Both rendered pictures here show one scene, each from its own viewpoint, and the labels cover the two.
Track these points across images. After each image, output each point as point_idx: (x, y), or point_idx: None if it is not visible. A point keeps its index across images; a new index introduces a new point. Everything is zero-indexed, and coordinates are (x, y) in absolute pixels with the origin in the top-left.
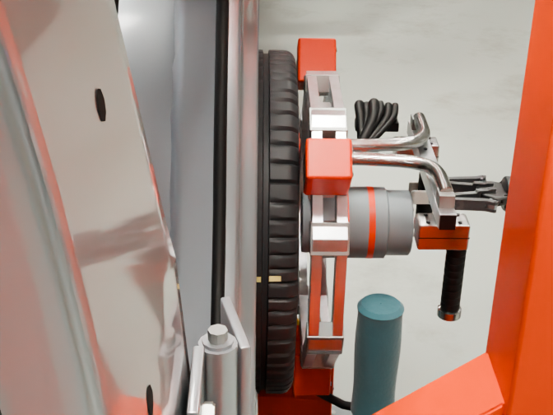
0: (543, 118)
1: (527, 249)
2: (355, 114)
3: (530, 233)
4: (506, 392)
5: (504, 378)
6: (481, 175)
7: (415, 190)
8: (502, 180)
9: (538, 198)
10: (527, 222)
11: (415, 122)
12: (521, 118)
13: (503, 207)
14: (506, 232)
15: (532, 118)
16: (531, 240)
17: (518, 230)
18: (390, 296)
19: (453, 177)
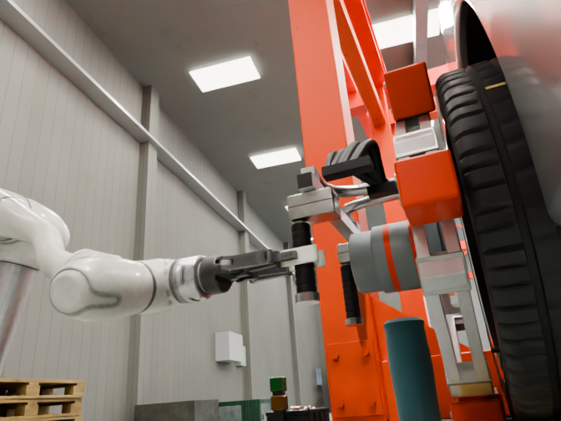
0: (359, 181)
1: (367, 230)
2: (380, 154)
3: (366, 223)
4: (378, 297)
5: (376, 292)
6: (224, 256)
7: (320, 251)
8: (219, 261)
9: (365, 209)
10: (365, 220)
11: (320, 175)
12: (354, 180)
13: (229, 287)
14: (361, 230)
15: (356, 181)
16: (367, 225)
17: (364, 225)
18: (391, 319)
19: (259, 251)
